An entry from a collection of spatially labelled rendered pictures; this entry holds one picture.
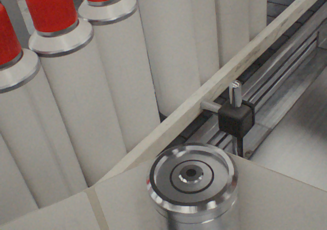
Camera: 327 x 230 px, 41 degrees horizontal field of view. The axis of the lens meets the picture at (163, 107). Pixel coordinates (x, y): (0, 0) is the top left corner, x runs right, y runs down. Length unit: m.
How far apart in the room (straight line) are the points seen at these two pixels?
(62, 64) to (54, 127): 0.05
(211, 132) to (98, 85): 0.17
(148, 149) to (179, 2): 0.14
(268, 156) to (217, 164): 0.26
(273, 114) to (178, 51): 0.18
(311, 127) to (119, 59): 0.21
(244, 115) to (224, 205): 0.26
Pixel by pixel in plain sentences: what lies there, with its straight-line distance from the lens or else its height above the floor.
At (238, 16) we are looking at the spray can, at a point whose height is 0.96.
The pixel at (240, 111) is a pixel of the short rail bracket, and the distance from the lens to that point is 0.43.
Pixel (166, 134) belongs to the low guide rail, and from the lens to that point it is 0.43.
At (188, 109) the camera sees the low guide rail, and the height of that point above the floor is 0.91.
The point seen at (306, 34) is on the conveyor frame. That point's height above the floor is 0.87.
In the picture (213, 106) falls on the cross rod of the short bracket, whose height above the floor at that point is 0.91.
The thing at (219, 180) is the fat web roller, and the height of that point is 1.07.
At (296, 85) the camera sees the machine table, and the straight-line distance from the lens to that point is 0.61.
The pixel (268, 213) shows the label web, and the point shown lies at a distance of 0.21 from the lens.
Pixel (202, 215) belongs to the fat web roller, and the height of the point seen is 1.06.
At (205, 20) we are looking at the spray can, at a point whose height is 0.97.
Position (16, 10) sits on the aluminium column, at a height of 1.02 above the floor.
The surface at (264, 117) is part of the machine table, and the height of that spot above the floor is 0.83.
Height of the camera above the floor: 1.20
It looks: 39 degrees down
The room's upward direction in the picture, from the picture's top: 10 degrees counter-clockwise
